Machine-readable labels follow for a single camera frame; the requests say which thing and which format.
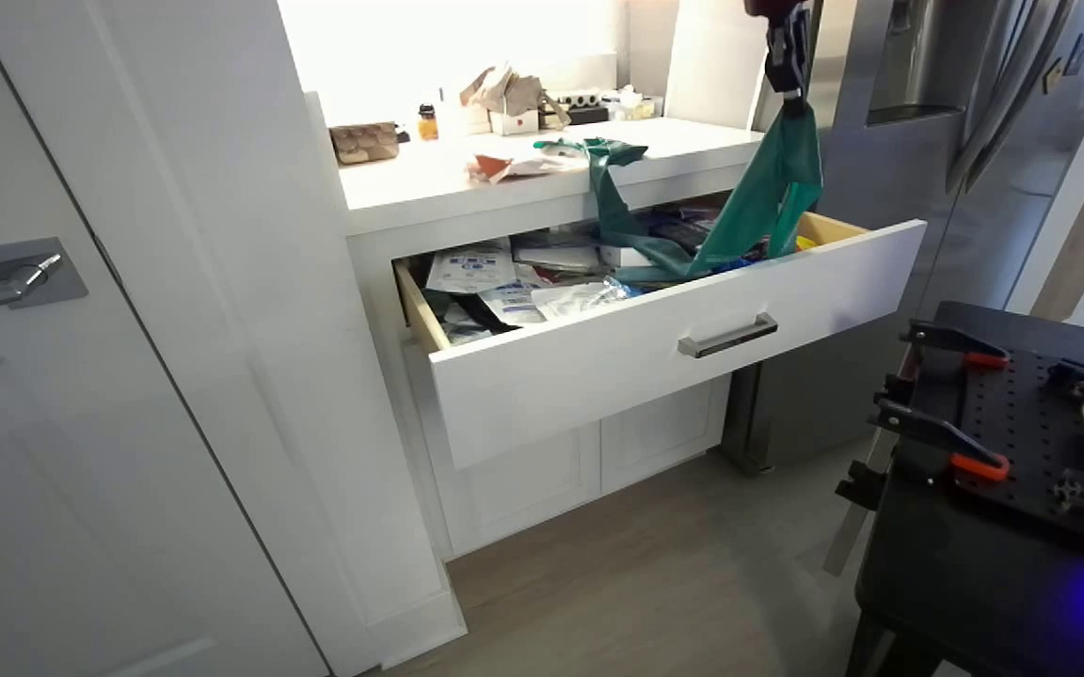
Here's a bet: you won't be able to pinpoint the white cabinet drawer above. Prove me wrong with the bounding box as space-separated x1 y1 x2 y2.
391 203 930 473

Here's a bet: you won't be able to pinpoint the white cabinet door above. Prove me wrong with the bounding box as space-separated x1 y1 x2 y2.
595 374 732 496
441 417 605 557

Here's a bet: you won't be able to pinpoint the tall white cabinet panel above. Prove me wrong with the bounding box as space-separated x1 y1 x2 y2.
0 0 469 677

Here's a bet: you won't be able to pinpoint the white plastic packet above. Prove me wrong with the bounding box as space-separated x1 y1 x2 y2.
477 273 634 333
421 242 521 302

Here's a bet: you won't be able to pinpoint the beige brown bag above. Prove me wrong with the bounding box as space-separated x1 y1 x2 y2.
454 65 558 139

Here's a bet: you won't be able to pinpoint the red white paper packet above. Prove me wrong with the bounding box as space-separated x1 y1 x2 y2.
464 145 587 191

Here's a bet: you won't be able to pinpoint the silver door lever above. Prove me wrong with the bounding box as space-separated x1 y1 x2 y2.
0 234 89 321

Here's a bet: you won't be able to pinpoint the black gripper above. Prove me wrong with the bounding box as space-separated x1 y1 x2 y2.
745 0 823 103

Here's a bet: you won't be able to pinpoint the stainless steel refrigerator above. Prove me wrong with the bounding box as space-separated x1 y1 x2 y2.
722 0 1084 480

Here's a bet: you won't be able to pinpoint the white room door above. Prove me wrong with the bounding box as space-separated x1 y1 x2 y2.
0 0 333 677

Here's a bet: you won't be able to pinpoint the refrigerator water dispenser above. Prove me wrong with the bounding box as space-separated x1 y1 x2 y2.
869 0 957 128

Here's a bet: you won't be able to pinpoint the orange black clamp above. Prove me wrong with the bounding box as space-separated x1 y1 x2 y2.
869 389 1017 490
897 321 1017 380

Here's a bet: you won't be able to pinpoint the black cylindrical objects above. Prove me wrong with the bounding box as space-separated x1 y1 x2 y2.
558 89 618 128

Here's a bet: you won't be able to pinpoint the white base cabinet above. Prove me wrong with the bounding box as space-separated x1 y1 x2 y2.
299 89 772 560

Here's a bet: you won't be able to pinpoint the silver drawer handle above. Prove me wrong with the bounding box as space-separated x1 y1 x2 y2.
672 310 782 361

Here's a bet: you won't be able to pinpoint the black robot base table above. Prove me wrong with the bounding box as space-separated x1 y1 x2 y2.
838 296 1084 677

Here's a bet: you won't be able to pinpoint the green fabric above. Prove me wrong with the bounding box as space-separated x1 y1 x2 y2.
534 95 823 295

